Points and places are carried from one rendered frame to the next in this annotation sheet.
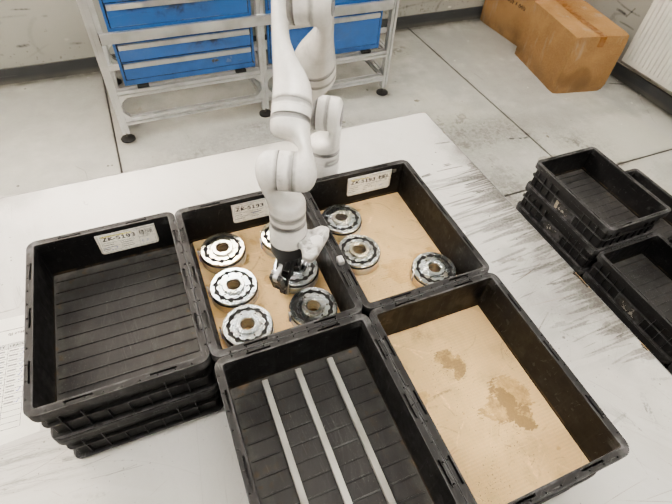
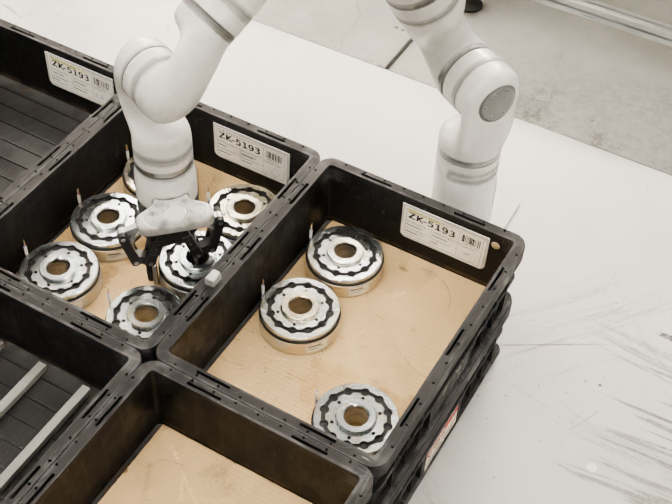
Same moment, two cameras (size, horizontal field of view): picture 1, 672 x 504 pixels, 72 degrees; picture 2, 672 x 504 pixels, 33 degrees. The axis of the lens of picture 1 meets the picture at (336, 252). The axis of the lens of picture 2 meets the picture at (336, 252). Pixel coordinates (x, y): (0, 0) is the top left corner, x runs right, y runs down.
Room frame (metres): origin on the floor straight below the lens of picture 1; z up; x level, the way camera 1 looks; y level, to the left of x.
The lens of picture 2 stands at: (0.21, -0.82, 1.96)
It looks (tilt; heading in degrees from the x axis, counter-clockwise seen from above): 47 degrees down; 54
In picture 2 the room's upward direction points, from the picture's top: 3 degrees clockwise
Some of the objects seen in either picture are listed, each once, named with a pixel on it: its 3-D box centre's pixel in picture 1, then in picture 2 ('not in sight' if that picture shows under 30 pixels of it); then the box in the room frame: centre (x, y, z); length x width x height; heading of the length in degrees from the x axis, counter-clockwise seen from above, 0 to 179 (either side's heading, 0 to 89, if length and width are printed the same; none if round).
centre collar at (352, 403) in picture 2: (434, 267); (356, 416); (0.69, -0.23, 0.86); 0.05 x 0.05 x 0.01
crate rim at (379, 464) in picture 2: (388, 226); (349, 300); (0.75, -0.12, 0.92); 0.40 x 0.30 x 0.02; 26
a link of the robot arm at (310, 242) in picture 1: (296, 229); (167, 182); (0.62, 0.08, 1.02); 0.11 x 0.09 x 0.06; 71
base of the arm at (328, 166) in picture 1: (322, 171); (463, 189); (1.09, 0.06, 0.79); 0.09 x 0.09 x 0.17; 15
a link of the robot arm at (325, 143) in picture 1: (324, 126); (475, 107); (1.09, 0.06, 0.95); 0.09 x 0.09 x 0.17; 86
